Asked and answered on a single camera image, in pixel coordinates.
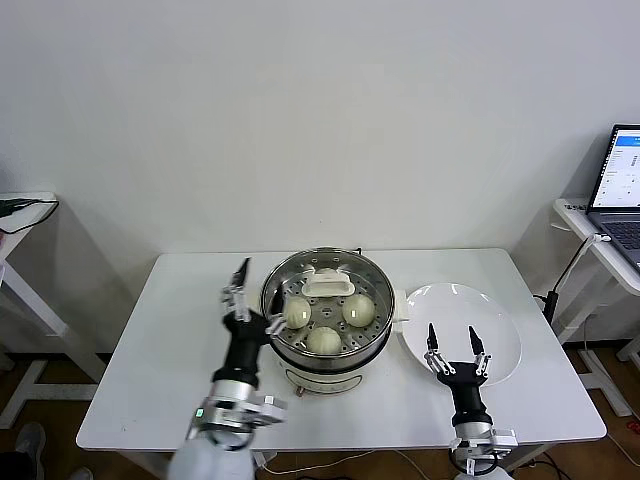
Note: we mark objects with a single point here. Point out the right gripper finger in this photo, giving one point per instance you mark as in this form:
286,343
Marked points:
435,350
480,357

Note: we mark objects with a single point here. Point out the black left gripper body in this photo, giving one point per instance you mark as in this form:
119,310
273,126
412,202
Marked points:
242,355

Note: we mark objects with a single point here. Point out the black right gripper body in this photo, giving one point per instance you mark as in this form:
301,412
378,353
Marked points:
467,395

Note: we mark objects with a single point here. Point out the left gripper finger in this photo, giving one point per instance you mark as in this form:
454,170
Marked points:
277,315
239,300

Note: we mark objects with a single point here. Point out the round glass lid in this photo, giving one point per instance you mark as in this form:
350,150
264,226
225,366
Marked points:
330,287

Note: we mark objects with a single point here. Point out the stainless steel steamer basket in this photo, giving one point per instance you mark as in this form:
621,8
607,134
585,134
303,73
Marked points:
402,306

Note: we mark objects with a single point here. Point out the white round plate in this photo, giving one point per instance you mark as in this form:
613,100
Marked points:
450,310

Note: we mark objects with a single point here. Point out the white power strip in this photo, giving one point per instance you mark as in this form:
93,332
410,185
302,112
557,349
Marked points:
265,458

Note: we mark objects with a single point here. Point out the white side table with laptop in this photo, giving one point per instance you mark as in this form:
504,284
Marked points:
575,215

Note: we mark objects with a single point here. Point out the grey sneaker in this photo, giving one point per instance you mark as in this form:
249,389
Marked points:
82,474
31,440

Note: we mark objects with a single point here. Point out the open laptop computer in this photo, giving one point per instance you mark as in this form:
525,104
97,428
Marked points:
620,165

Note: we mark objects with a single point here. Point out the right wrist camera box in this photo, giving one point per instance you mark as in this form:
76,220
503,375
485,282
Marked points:
502,440

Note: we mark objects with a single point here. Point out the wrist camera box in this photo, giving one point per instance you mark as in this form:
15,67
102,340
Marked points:
270,405
502,440

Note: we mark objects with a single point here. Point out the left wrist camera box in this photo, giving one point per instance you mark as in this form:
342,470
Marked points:
270,405

